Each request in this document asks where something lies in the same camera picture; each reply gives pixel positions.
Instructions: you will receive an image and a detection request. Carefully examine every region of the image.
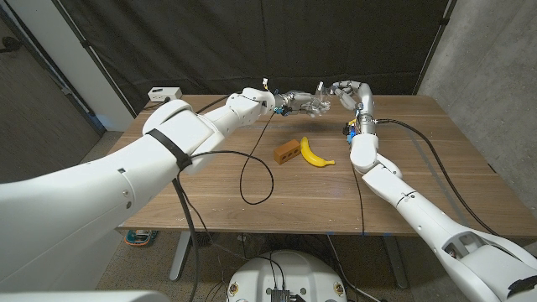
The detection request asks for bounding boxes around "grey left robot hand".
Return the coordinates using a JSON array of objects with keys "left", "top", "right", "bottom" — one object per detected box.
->
[{"left": 274, "top": 89, "right": 332, "bottom": 118}]

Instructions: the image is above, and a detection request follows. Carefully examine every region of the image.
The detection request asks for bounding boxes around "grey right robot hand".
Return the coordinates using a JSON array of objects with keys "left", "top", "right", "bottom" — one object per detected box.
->
[{"left": 330, "top": 80, "right": 377, "bottom": 135}]

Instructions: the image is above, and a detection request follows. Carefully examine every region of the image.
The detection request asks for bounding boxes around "clear plastic screen protector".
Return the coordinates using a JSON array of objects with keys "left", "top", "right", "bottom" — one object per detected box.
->
[{"left": 305, "top": 81, "right": 332, "bottom": 117}]

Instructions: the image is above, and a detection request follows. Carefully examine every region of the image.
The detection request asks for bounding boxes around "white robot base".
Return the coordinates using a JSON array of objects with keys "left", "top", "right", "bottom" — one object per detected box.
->
[{"left": 226, "top": 250, "right": 348, "bottom": 302}]

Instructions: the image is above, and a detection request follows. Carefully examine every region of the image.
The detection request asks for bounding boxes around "brown toy brick block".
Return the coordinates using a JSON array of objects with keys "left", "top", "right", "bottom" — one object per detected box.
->
[{"left": 272, "top": 138, "right": 302, "bottom": 166}]

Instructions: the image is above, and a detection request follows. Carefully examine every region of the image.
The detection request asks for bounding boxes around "yellow toy banana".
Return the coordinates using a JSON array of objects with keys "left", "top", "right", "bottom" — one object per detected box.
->
[{"left": 299, "top": 136, "right": 336, "bottom": 169}]

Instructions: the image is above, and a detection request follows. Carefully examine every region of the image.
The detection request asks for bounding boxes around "black backdrop curtain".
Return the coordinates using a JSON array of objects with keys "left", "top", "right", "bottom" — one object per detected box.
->
[{"left": 52, "top": 0, "right": 452, "bottom": 114}]

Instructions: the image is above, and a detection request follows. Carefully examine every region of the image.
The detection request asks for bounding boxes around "black backdrop pole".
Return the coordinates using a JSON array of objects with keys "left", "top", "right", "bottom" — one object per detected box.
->
[
  {"left": 50, "top": 0, "right": 138, "bottom": 118},
  {"left": 413, "top": 0, "right": 458, "bottom": 96}
]

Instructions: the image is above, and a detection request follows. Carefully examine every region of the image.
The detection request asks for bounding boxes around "white power strip box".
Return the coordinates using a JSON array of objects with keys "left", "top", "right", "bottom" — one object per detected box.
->
[{"left": 147, "top": 86, "right": 183, "bottom": 103}]

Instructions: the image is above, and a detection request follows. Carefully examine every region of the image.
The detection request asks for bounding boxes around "grey table leg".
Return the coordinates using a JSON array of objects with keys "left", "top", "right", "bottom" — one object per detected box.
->
[
  {"left": 169, "top": 231, "right": 192, "bottom": 281},
  {"left": 381, "top": 234, "right": 409, "bottom": 289}
]

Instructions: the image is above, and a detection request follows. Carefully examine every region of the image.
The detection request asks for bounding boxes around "colourful sneaker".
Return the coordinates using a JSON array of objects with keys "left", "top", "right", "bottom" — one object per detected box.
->
[{"left": 124, "top": 229, "right": 159, "bottom": 247}]

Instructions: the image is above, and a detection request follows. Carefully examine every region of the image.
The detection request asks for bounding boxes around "white robot torso edge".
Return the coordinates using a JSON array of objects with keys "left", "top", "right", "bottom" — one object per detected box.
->
[{"left": 0, "top": 289, "right": 171, "bottom": 302}]

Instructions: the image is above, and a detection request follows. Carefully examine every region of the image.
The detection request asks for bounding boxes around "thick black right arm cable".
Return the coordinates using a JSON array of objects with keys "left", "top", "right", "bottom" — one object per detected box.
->
[{"left": 375, "top": 118, "right": 500, "bottom": 237}]

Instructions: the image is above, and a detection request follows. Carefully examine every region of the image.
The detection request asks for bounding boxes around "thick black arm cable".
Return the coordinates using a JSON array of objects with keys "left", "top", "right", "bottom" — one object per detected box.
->
[
  {"left": 170, "top": 94, "right": 232, "bottom": 302},
  {"left": 375, "top": 118, "right": 500, "bottom": 237}
]

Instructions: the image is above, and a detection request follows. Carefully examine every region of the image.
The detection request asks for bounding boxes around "thin black right arm wire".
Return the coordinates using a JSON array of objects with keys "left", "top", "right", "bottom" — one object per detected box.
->
[{"left": 351, "top": 163, "right": 366, "bottom": 236}]

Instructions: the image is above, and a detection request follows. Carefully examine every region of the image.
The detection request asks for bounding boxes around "thin black arm wire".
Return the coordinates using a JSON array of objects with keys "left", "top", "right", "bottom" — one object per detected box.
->
[
  {"left": 351, "top": 163, "right": 366, "bottom": 236},
  {"left": 175, "top": 111, "right": 278, "bottom": 302}
]

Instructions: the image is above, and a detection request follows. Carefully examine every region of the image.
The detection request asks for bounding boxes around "thin black left arm wire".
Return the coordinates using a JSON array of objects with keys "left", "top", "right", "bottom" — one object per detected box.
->
[{"left": 175, "top": 111, "right": 278, "bottom": 302}]

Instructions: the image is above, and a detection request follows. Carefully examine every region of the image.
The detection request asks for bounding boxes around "black power strip cord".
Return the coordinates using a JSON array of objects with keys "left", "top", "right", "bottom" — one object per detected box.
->
[{"left": 142, "top": 98, "right": 171, "bottom": 111}]

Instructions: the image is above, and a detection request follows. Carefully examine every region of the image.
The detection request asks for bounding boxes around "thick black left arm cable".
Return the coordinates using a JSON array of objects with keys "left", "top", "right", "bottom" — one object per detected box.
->
[{"left": 170, "top": 94, "right": 232, "bottom": 302}]

